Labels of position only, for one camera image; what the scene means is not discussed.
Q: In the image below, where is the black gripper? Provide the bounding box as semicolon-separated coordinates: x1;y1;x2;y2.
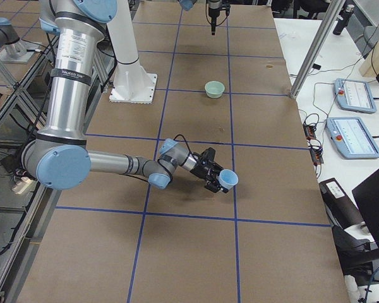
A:
207;8;220;35
190;158;227;193

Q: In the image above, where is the light blue plastic cup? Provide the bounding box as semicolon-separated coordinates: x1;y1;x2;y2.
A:
218;169;239;193

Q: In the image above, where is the mint green bowl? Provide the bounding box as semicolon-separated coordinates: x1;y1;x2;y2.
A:
204;81;225;98

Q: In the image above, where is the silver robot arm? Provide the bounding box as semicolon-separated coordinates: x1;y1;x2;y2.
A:
21;1;238;193
178;0;225;36

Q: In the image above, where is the black water bottle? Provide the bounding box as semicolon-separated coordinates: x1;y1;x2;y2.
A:
332;4;355;35

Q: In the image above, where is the near teach pendant tablet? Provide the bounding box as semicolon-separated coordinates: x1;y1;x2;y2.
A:
326;117;379;160

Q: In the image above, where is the teach pendant tablet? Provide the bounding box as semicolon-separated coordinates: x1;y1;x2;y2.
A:
334;78;376;114
326;117;379;160

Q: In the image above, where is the far teach pendant tablet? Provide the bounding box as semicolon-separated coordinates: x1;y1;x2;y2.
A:
334;78;376;114

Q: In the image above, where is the black monitor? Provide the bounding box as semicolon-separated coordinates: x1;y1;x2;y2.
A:
352;169;379;245

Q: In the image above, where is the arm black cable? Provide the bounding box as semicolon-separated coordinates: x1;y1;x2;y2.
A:
205;0;231;28
157;134;203;177

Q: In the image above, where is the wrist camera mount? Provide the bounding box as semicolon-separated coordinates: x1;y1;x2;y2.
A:
199;147;215;164

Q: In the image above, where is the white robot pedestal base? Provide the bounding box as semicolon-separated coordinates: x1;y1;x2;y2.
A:
107;1;157;104

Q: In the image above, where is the aluminium frame post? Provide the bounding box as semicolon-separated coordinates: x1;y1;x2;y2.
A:
289;0;344;99

